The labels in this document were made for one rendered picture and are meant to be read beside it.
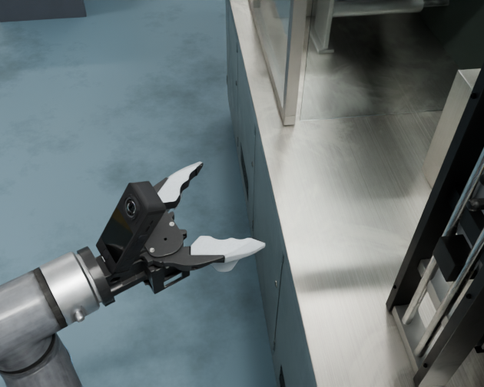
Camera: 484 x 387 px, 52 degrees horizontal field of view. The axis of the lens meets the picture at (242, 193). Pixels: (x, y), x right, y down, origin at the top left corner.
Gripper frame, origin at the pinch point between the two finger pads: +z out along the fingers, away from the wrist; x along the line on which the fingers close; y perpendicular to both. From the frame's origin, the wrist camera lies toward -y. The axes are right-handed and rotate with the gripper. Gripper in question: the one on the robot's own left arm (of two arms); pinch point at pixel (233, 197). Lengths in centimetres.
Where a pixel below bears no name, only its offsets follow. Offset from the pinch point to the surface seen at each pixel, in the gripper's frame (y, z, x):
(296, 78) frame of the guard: 25, 43, -36
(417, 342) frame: 28.2, 23.0, 25.0
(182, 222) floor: 136, 34, -79
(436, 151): 26, 56, -3
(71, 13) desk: 161, 63, -286
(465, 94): 9, 55, -3
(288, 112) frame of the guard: 34, 42, -35
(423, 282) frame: 16.1, 23.8, 19.5
